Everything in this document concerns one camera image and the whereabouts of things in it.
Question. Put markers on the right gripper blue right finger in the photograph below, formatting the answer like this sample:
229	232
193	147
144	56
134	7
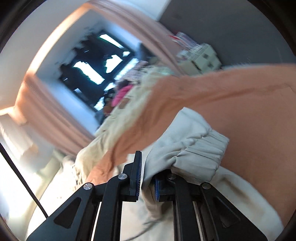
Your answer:
164	186

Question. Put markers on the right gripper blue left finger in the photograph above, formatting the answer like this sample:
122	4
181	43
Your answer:
135	177

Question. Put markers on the cream white jacket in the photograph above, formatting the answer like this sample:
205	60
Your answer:
191	149

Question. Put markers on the floral clothes pile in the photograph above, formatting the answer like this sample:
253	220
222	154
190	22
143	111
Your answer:
135	73

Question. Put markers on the dark hanging clothes group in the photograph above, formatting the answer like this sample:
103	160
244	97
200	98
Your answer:
102	55

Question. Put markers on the beige duvet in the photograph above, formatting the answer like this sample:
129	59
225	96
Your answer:
121	118

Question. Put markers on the pink garment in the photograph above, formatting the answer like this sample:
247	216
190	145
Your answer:
120	95

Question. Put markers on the left pink curtain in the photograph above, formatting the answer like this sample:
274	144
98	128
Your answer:
49	118

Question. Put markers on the pink curtain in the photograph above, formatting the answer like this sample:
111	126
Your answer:
49	118
151	33

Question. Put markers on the orange bed sheet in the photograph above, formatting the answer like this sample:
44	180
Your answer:
254	107

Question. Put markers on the dark hanging coat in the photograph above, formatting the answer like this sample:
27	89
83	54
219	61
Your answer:
76	79

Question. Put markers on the white nightstand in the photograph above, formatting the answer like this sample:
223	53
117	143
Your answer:
199	60

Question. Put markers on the white rack on nightstand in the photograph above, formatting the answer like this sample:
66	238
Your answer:
184	41

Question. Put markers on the right pink curtain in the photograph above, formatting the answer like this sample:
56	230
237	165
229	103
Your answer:
151	33

